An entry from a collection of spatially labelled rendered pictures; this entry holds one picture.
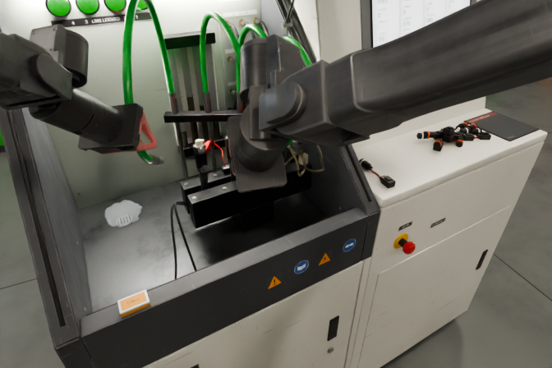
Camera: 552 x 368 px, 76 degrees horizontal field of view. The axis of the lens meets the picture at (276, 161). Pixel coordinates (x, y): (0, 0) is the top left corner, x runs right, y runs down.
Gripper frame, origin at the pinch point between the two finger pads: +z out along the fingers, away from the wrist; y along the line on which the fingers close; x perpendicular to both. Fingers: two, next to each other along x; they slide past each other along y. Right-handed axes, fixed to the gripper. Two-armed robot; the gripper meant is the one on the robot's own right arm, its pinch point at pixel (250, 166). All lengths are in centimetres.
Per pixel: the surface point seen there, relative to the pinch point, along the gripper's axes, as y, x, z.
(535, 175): 0, -229, 171
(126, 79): 16.7, 17.3, 0.2
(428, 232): -18, -54, 43
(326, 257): -18.0, -17.8, 29.5
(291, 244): -13.4, -8.7, 22.8
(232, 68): 40, -5, 45
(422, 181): -4, -46, 28
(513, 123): 11, -94, 43
